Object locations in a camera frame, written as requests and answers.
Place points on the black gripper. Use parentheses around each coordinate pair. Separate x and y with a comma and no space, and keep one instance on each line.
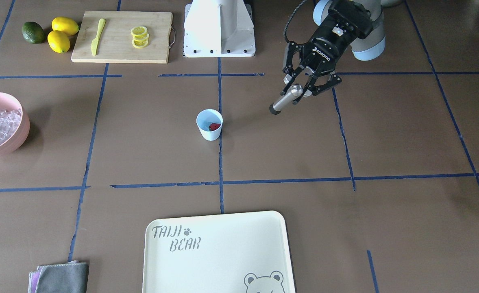
(329,44)

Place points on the steel muddler black tip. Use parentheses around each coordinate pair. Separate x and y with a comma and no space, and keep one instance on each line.
(293,93)

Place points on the red strawberry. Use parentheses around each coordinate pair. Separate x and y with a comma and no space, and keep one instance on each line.
(214,126)

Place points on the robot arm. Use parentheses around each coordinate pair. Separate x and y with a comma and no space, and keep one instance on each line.
(363,49)

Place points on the light blue cup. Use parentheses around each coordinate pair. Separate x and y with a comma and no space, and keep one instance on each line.
(210,122)

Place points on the lemon slices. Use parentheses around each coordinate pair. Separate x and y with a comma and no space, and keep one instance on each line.
(140,36)

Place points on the cream bear tray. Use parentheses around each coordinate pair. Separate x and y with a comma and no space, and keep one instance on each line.
(225,253)

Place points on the wooden cutting board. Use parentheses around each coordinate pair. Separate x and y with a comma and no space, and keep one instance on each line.
(115,43)

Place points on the yellow plastic knife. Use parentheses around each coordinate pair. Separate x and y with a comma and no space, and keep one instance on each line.
(95,41)

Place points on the yellow lemon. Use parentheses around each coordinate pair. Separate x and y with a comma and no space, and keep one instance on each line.
(59,41)
(66,25)

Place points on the green avocado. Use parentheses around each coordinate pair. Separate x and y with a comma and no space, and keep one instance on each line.
(33,33)

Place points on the grey folded cloth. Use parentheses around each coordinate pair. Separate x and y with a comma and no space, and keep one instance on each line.
(70,277)

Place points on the pink bowl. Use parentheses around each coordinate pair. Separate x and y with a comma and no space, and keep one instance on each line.
(9,103)

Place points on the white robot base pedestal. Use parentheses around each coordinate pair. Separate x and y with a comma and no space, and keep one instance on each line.
(219,28)

